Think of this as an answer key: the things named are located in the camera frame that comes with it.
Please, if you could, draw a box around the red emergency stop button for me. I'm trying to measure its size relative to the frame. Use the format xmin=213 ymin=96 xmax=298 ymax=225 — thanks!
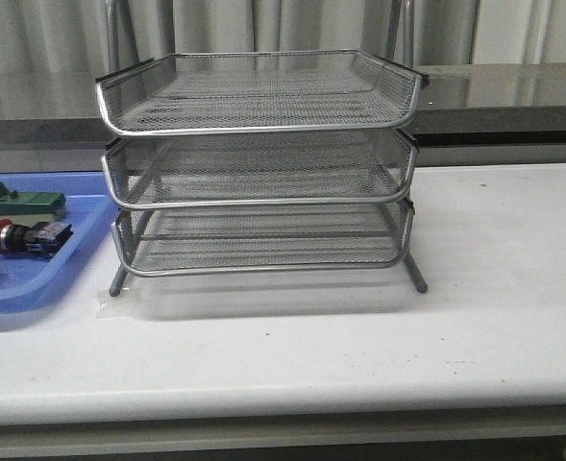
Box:
xmin=0 ymin=218 xmax=73 ymax=258

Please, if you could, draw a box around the white pleated curtain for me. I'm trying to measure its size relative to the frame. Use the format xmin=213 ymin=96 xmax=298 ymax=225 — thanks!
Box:
xmin=0 ymin=1 xmax=566 ymax=74

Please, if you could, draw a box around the transparent adhesive tape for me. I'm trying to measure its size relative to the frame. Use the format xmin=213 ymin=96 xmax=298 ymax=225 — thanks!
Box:
xmin=95 ymin=287 xmax=140 ymax=319

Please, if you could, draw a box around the blue plastic tray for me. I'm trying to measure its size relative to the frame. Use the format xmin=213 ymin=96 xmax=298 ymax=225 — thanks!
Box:
xmin=0 ymin=172 xmax=117 ymax=331

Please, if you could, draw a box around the grey stone counter ledge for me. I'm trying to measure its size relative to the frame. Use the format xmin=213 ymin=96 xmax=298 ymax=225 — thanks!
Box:
xmin=0 ymin=63 xmax=566 ymax=145

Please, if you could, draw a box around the green terminal block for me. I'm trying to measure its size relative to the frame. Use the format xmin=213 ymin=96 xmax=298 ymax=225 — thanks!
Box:
xmin=0 ymin=182 xmax=67 ymax=225

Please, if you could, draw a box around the silver mesh tray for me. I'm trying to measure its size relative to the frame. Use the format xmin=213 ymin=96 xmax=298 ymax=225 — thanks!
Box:
xmin=111 ymin=199 xmax=414 ymax=277
xmin=102 ymin=129 xmax=419 ymax=210
xmin=95 ymin=49 xmax=430 ymax=137

